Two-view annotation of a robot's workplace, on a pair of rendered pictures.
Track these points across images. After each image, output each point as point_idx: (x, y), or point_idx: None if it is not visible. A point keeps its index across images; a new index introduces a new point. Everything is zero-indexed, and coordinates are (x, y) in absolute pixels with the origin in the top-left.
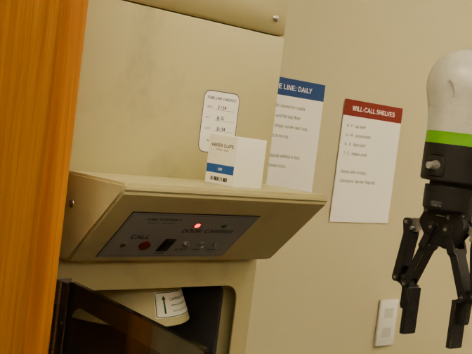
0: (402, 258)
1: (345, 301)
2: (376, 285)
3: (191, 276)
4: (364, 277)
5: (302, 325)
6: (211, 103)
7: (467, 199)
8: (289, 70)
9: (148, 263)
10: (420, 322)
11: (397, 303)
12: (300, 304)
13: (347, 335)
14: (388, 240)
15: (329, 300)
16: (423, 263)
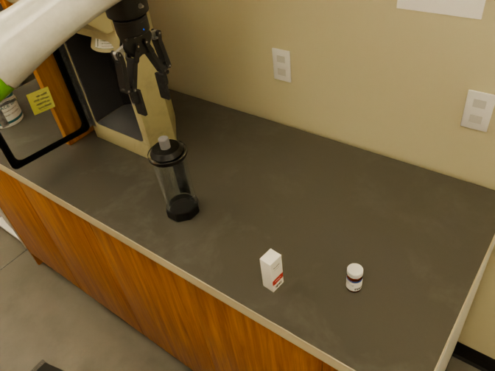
0: (157, 54)
1: (422, 78)
2: (464, 75)
3: (91, 33)
4: (446, 64)
5: (375, 83)
6: None
7: (115, 27)
8: None
9: None
10: None
11: (494, 99)
12: (371, 68)
13: (426, 105)
14: (485, 37)
15: (403, 73)
16: (152, 60)
